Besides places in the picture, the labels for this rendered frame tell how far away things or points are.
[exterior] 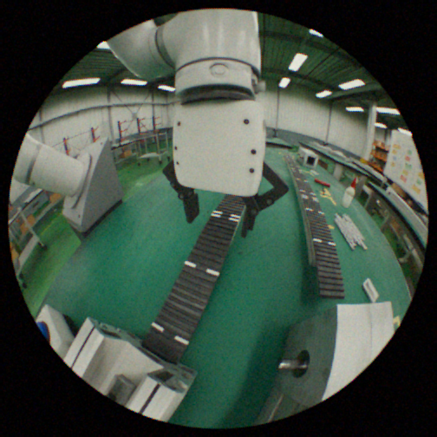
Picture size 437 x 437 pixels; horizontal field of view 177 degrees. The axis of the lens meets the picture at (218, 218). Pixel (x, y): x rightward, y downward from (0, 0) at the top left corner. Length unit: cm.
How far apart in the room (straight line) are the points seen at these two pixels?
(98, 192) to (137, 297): 32
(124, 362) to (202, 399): 10
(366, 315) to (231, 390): 16
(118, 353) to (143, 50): 30
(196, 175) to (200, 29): 15
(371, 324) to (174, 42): 30
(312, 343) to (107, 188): 53
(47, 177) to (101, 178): 18
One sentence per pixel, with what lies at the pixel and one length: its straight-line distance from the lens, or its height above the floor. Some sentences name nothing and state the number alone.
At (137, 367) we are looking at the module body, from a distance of 17.
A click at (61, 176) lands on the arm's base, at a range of 48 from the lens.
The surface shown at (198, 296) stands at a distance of 18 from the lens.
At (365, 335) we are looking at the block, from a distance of 15.
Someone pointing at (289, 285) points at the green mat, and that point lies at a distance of 22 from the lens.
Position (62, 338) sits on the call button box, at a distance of 24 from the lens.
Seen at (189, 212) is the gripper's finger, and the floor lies 85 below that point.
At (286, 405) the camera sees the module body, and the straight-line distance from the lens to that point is 17.
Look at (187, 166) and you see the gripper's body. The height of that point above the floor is 92.
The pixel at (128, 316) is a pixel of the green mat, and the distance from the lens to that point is 23.
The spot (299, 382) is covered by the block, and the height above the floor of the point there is 84.
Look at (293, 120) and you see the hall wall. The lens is 1139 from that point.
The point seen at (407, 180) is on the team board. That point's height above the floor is 114.
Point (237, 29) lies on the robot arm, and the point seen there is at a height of 107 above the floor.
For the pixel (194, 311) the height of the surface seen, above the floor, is 79.
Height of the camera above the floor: 97
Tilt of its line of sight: 39 degrees down
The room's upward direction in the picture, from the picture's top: straight up
